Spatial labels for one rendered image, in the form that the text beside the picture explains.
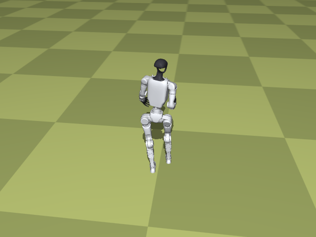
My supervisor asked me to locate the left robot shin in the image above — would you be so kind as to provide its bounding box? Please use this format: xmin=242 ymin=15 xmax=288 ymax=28
xmin=146 ymin=140 xmax=155 ymax=168

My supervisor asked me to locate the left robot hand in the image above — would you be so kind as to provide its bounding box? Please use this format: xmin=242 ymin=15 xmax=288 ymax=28
xmin=141 ymin=97 xmax=150 ymax=107

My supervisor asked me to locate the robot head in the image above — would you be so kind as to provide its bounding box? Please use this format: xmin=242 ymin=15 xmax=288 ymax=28
xmin=153 ymin=59 xmax=168 ymax=81

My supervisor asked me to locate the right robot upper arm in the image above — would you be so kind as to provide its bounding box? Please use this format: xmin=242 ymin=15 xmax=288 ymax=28
xmin=167 ymin=81 xmax=177 ymax=109

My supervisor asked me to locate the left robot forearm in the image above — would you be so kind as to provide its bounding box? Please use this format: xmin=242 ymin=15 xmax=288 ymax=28
xmin=139 ymin=90 xmax=145 ymax=102

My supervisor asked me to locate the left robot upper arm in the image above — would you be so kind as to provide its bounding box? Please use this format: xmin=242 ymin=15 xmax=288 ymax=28
xmin=140 ymin=76 xmax=150 ymax=96

